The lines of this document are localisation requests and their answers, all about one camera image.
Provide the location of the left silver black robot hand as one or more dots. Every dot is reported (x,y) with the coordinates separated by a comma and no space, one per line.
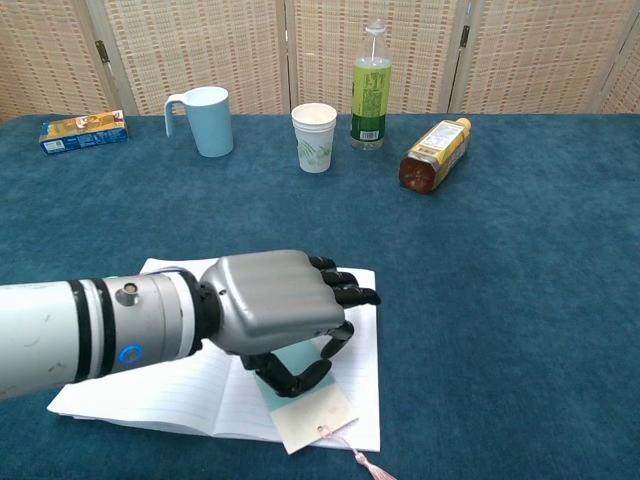
(275,300)

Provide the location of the light blue bookmark with tassel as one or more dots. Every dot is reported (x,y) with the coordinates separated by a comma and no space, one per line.
(310,415)

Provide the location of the white notebook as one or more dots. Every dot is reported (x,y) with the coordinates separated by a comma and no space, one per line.
(175,395)

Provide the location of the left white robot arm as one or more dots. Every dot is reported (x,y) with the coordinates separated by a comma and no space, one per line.
(50,330)

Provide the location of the white paper cup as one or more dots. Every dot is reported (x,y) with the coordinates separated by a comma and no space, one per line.
(315,145)

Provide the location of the light blue plastic mug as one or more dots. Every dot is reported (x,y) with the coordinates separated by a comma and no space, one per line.
(212,125)

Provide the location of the green tea plastic bottle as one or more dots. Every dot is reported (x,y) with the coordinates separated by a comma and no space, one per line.
(371,100)

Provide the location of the amber bottle with yellow cap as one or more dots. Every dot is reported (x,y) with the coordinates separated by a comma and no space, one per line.
(440,150)

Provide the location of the dark blue table cloth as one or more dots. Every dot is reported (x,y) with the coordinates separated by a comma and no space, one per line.
(500,300)

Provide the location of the orange and blue snack box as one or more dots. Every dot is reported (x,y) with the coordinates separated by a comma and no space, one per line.
(82,132)

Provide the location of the woven folding screen panel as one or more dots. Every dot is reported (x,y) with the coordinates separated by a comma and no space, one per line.
(200,45)
(540,50)
(330,50)
(627,85)
(45,55)

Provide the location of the black screen hinge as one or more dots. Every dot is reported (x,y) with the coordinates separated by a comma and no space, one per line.
(103,52)
(465,36)

